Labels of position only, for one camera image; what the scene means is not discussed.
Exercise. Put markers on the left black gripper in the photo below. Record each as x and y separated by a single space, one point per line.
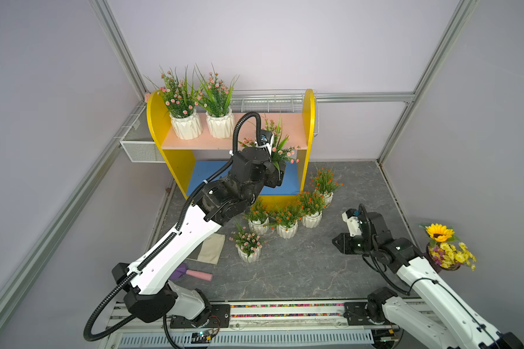
276 175

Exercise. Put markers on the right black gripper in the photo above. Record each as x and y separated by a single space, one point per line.
343 238

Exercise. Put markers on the pink flower pot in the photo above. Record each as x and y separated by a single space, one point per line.
281 150
248 244
215 97
181 99

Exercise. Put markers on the orange flower pot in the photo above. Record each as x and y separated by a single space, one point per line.
257 218
311 206
325 184
285 220

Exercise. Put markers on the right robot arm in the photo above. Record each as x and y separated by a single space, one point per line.
430 310

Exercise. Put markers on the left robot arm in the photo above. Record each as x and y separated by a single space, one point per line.
230 191

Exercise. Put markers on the yellow rack with shelves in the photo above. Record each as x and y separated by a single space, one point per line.
191 161

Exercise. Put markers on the sunflower bouquet in basket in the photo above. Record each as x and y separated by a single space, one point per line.
445 250

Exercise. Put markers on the beige gardening glove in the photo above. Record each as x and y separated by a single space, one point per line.
209 251

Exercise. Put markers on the white mesh basket left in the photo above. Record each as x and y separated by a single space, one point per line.
135 139

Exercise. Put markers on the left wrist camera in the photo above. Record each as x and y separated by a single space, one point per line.
266 140

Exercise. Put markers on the white wire basket rear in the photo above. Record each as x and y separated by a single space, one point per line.
284 105

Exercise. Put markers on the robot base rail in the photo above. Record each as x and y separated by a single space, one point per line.
310 323

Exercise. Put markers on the purple trowel pink handle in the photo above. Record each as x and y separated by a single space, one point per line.
183 270

